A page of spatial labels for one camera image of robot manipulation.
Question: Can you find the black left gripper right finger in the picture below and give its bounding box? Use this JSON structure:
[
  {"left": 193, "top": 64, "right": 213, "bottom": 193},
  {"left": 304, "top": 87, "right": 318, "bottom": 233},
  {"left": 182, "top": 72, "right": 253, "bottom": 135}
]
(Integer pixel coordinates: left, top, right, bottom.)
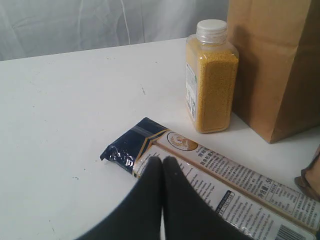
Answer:
[{"left": 162, "top": 156, "right": 250, "bottom": 240}]

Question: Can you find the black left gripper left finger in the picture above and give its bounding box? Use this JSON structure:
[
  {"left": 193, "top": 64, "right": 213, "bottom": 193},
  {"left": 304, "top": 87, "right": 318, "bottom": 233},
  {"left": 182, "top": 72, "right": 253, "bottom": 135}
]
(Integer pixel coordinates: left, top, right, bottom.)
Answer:
[{"left": 79, "top": 156, "right": 163, "bottom": 240}]

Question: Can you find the brown paper shopping bag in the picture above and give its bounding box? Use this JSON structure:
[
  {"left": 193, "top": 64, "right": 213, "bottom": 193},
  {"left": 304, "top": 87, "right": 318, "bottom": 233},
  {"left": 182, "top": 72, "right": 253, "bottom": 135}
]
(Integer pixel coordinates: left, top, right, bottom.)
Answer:
[{"left": 227, "top": 0, "right": 320, "bottom": 143}]

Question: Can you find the noodle packet, navy and white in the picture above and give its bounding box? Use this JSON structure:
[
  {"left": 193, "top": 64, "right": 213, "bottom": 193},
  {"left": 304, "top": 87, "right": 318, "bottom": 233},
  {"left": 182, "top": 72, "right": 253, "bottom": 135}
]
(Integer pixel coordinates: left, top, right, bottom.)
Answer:
[{"left": 100, "top": 118, "right": 320, "bottom": 240}]

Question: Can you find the brown pouch with orange label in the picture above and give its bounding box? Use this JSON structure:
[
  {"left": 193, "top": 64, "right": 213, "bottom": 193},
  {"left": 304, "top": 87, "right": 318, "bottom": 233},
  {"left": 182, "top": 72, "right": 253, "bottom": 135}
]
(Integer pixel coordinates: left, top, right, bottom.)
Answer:
[{"left": 294, "top": 146, "right": 320, "bottom": 202}]

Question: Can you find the yellow millet plastic bottle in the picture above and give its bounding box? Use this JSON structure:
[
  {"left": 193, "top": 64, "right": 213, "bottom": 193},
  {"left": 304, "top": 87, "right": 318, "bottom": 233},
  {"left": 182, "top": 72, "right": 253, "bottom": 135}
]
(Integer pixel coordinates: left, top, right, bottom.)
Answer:
[{"left": 185, "top": 19, "right": 239, "bottom": 134}]

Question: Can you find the white backdrop curtain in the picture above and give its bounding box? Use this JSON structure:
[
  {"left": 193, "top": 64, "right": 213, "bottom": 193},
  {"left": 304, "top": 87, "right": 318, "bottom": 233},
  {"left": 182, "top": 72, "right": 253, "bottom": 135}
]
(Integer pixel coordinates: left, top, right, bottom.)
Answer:
[{"left": 0, "top": 0, "right": 229, "bottom": 61}]

